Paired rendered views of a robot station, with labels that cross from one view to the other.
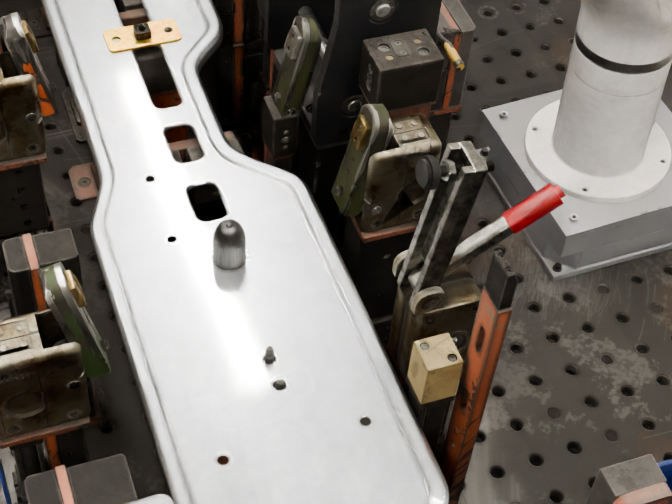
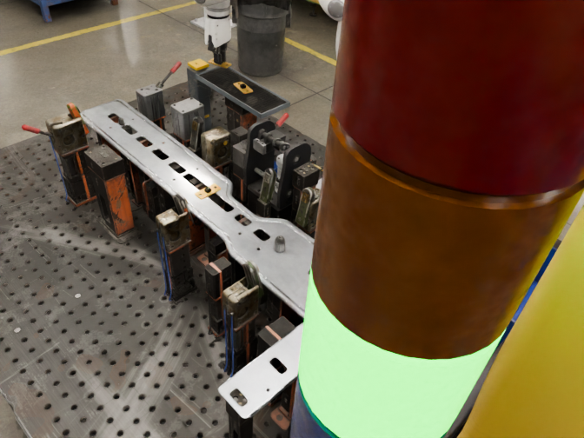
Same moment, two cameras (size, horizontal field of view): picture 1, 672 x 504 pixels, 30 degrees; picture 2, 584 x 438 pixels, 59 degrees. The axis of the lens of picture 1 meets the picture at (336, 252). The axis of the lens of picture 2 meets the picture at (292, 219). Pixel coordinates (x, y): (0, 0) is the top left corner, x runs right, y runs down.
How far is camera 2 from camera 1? 54 cm
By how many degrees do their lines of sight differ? 17
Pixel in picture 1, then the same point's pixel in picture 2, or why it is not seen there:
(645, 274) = not seen: hidden behind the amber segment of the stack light
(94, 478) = (279, 325)
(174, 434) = (297, 303)
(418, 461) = not seen: hidden behind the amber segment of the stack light
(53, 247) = (222, 263)
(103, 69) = (202, 205)
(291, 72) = (268, 188)
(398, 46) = (304, 169)
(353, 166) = (303, 209)
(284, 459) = not seen: hidden behind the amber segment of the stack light
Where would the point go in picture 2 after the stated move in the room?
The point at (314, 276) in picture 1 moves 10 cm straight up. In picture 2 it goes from (308, 245) to (310, 220)
